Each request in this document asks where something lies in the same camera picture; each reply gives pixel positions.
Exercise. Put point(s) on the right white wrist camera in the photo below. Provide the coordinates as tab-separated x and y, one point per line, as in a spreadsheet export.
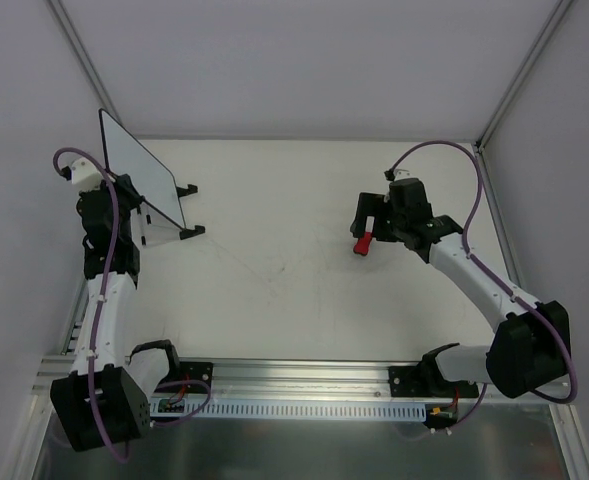
397	174

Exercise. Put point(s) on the aluminium mounting rail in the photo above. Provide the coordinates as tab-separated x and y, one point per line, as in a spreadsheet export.
276	379

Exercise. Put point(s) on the small black-framed whiteboard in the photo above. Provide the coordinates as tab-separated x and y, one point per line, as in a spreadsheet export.
124	154

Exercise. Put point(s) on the right aluminium frame post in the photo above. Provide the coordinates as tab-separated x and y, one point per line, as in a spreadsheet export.
549	29

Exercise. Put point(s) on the red bone-shaped eraser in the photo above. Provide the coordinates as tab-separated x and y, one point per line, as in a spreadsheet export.
362	245

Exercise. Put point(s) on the left aluminium frame post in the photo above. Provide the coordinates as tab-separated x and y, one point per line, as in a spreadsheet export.
76	44

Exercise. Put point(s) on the aluminium frame post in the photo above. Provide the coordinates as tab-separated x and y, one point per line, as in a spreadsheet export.
549	29
76	44

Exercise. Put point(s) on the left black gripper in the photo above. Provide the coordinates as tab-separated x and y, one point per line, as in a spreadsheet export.
125	187

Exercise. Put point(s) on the white slotted cable duct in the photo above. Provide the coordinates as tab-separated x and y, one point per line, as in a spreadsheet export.
315	410

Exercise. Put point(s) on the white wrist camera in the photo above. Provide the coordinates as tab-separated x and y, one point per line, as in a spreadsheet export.
85	176
397	174

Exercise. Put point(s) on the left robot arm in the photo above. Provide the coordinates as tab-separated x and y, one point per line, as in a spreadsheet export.
106	396

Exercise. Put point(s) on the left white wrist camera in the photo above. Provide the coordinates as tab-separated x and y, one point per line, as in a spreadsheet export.
85	176

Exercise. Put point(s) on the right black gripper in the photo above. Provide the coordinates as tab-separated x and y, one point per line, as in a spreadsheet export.
369	215

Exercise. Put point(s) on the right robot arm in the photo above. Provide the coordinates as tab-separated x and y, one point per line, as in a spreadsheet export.
531	343

